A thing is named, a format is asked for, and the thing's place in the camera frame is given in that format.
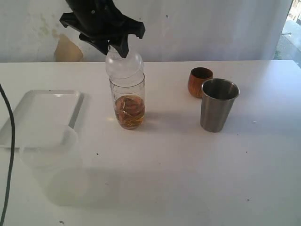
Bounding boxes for stainless steel cup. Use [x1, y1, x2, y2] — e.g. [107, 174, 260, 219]
[200, 78, 240, 133]

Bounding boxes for white rectangular tray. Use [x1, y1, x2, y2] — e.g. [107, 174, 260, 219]
[13, 90, 84, 148]

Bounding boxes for translucent plastic container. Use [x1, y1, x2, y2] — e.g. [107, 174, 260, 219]
[20, 125, 87, 206]

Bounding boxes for clear plastic shaker cup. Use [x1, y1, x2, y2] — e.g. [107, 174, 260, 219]
[110, 71, 145, 130]

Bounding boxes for wooden cup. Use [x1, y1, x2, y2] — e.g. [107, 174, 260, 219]
[188, 67, 213, 98]

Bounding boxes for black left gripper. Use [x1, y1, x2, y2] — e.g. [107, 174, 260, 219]
[60, 0, 145, 58]

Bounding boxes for brown food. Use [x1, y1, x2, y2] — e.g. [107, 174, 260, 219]
[114, 95, 145, 129]

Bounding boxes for clear plastic lid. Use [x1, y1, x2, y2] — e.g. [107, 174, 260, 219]
[105, 45, 144, 80]

